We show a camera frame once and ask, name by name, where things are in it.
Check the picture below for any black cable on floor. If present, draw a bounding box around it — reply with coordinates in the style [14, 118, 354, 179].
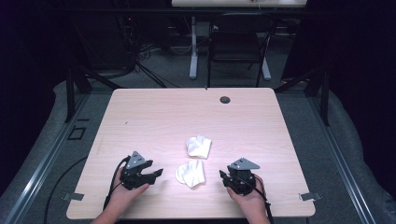
[43, 156, 89, 224]

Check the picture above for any person's left hand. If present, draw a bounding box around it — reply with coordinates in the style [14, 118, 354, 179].
[108, 169, 150, 208]

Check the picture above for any black metal stand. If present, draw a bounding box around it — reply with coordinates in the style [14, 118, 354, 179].
[63, 64, 124, 124]
[274, 65, 332, 127]

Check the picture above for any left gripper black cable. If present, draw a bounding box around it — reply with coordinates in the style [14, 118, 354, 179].
[102, 155, 131, 211]

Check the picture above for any dark curtain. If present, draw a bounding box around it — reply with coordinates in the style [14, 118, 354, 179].
[0, 0, 74, 197]
[281, 0, 396, 200]

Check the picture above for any white sock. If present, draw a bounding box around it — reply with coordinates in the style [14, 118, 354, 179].
[186, 134, 213, 160]
[175, 159, 206, 189]

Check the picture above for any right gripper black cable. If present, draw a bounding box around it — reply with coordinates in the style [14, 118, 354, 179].
[234, 175, 276, 224]

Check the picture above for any bundle of black cables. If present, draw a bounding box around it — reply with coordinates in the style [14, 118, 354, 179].
[116, 13, 180, 89]

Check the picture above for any person's right hand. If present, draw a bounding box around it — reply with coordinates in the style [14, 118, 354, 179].
[226, 174, 267, 218]

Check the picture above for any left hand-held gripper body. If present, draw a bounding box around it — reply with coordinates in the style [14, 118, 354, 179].
[120, 150, 155, 191]

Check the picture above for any black folding chair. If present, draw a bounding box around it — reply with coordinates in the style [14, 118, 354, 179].
[205, 12, 278, 89]

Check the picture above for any grey metal table bracket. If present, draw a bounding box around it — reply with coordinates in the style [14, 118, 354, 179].
[61, 192, 85, 202]
[298, 191, 323, 202]

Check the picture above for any white desk leg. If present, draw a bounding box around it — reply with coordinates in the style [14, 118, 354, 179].
[261, 56, 272, 81]
[189, 16, 200, 80]

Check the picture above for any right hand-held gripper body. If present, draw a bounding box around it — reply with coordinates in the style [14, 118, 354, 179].
[227, 157, 261, 196]

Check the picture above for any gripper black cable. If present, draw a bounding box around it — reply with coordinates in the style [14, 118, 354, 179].
[102, 155, 131, 211]
[234, 175, 276, 224]

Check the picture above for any aluminium floor rail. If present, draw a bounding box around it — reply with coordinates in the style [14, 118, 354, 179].
[2, 92, 92, 224]
[309, 94, 378, 224]

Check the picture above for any black horizontal frame bar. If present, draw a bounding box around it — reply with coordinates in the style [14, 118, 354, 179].
[60, 7, 312, 17]

